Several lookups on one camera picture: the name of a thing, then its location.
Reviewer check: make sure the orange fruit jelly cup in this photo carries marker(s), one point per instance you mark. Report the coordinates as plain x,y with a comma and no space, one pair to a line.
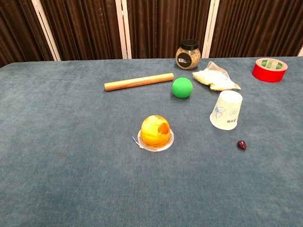
155,132

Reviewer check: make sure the wooden dowel rod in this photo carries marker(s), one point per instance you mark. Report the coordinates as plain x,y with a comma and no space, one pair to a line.
139,81

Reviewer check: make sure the green rubber ball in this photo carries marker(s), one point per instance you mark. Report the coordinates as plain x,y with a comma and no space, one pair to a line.
182,87

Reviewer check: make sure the grain jar black lid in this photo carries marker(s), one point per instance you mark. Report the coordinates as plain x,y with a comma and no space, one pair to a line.
188,56

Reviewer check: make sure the brown curtain panel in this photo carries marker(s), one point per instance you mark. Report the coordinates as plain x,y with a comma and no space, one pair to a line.
82,28
16,28
165,23
260,26

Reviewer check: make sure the small dark red date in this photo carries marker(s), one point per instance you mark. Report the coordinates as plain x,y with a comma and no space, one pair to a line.
242,145

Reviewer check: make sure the red tape roll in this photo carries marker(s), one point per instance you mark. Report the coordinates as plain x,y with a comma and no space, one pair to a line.
268,73

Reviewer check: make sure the white screen frame post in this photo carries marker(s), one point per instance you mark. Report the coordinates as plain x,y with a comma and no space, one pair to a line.
210,28
46,30
301,50
124,28

